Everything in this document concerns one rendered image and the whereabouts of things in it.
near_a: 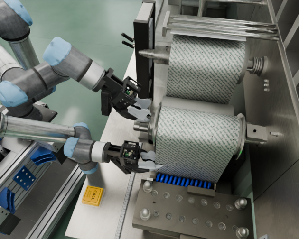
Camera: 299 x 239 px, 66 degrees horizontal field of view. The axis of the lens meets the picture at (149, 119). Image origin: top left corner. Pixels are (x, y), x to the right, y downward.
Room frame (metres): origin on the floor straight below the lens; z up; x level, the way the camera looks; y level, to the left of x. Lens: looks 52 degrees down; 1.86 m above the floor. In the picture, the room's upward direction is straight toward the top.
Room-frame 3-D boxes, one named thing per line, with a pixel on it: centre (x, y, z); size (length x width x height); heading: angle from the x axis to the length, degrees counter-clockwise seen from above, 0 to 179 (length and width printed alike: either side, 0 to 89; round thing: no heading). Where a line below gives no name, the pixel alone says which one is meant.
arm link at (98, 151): (0.43, 0.18, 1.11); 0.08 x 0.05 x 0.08; 169
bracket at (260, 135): (0.39, -0.32, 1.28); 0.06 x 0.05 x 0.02; 79
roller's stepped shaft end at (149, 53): (0.71, 0.01, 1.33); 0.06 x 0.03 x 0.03; 79
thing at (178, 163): (0.36, -0.14, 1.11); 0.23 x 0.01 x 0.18; 79
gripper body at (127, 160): (0.41, 0.10, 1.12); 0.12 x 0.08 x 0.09; 79
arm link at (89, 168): (0.45, 0.26, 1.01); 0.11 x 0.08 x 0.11; 20
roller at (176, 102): (0.54, -0.17, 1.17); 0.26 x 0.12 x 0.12; 79
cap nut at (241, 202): (0.26, -0.32, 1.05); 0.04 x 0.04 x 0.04
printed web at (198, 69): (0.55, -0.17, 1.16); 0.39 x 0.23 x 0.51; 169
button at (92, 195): (0.33, 0.23, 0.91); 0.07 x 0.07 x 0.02; 79
